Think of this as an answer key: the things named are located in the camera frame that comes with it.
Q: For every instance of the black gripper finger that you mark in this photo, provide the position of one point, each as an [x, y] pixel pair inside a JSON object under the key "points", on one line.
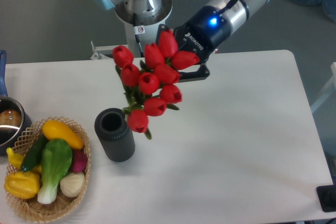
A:
{"points": [[201, 73], [164, 34]]}

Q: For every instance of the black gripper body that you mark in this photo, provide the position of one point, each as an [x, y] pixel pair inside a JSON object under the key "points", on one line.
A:
{"points": [[204, 32]]}

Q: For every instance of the red tulip bouquet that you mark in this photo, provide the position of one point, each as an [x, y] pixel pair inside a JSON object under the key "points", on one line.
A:
{"points": [[151, 88]]}

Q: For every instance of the dark grey ribbed vase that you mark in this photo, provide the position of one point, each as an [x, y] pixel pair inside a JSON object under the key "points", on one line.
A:
{"points": [[114, 135]]}

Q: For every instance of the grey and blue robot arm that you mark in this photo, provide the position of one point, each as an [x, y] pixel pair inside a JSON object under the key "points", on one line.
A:
{"points": [[239, 11]]}

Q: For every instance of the purple radish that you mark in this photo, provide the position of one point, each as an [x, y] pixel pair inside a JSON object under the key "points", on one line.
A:
{"points": [[79, 161]]}

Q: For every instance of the yellow squash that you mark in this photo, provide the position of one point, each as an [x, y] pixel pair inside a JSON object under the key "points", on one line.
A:
{"points": [[53, 129]]}

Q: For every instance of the green bok choy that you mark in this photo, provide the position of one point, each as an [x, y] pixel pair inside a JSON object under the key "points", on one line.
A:
{"points": [[56, 160]]}

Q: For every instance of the white garlic bulb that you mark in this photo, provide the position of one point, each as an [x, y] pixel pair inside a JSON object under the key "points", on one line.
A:
{"points": [[71, 185]]}

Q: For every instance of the black device at table edge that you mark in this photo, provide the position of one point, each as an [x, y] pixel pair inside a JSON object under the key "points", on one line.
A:
{"points": [[326, 195]]}

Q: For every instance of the green cucumber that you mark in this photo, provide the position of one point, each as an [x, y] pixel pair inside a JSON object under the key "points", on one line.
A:
{"points": [[33, 156]]}

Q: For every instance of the small yellow gourd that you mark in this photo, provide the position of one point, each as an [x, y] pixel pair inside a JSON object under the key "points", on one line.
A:
{"points": [[23, 163]]}

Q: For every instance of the yellow bell pepper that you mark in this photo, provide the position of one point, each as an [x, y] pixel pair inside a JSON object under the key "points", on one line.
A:
{"points": [[22, 185]]}

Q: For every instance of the woven wicker basket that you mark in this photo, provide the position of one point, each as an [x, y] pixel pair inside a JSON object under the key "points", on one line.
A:
{"points": [[31, 209]]}

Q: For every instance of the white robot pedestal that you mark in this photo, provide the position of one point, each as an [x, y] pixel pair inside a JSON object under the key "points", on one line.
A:
{"points": [[141, 19]]}

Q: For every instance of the blue handled steel pot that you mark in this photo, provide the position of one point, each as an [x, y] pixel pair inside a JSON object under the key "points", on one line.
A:
{"points": [[14, 119]]}

